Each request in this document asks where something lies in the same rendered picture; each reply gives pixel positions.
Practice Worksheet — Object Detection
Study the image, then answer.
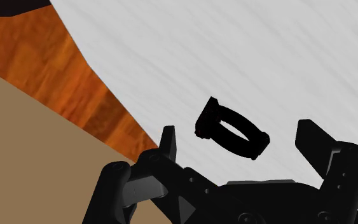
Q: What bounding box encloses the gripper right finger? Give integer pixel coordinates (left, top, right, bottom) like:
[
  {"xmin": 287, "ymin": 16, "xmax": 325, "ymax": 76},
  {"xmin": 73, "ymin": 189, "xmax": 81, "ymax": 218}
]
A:
[{"xmin": 294, "ymin": 118, "xmax": 358, "ymax": 224}]

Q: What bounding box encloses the black wristwatch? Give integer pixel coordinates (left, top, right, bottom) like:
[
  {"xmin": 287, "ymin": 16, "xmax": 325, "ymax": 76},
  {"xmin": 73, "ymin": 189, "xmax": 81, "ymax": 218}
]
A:
[{"xmin": 194, "ymin": 96, "xmax": 271, "ymax": 161}]

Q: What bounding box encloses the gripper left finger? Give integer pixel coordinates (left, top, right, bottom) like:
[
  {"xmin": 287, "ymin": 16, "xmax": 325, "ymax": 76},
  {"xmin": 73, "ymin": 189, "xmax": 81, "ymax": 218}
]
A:
[{"xmin": 82, "ymin": 125, "xmax": 226, "ymax": 224}]

